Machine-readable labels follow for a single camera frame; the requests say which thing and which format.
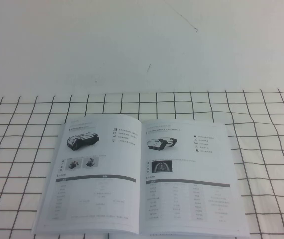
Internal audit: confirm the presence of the white product manual book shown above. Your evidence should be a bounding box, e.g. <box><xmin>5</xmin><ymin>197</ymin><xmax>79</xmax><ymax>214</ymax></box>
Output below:
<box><xmin>31</xmin><ymin>113</ymin><xmax>251</xmax><ymax>237</ymax></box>

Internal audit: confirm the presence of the white booklet with web address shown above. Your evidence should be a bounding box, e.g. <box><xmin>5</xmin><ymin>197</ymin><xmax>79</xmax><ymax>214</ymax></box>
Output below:
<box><xmin>32</xmin><ymin>231</ymin><xmax>253</xmax><ymax>239</ymax></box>

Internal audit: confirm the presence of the white black-grid checkered tablecloth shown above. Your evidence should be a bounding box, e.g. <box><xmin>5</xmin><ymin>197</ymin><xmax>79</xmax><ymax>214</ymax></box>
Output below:
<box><xmin>0</xmin><ymin>88</ymin><xmax>284</xmax><ymax>239</ymax></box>

